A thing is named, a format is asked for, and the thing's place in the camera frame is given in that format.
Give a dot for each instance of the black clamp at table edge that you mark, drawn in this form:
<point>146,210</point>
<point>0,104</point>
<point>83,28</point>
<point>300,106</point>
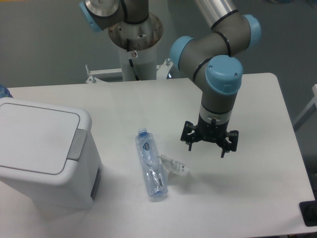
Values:
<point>309,212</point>

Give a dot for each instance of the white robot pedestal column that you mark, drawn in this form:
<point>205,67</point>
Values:
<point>137,44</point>

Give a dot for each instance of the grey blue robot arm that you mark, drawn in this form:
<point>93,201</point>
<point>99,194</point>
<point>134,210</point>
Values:
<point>209,62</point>

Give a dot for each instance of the clear plastic water bottle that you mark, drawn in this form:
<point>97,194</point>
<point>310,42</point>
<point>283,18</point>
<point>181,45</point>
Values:
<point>155,177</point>

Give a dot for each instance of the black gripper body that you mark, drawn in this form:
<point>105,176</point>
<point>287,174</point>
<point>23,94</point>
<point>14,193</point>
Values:
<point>211,126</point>

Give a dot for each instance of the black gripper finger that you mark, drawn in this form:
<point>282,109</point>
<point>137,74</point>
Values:
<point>190,134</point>
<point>228,141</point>

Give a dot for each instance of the white metal base frame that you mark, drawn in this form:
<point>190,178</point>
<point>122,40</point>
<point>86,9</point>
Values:
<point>166,70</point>

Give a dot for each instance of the white frame at right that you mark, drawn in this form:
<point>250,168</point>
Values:
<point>307,111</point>

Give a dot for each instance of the blue patterned object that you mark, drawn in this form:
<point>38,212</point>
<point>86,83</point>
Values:
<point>4,92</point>

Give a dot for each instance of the white plastic trash can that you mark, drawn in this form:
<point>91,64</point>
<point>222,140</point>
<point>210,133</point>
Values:
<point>47,152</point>

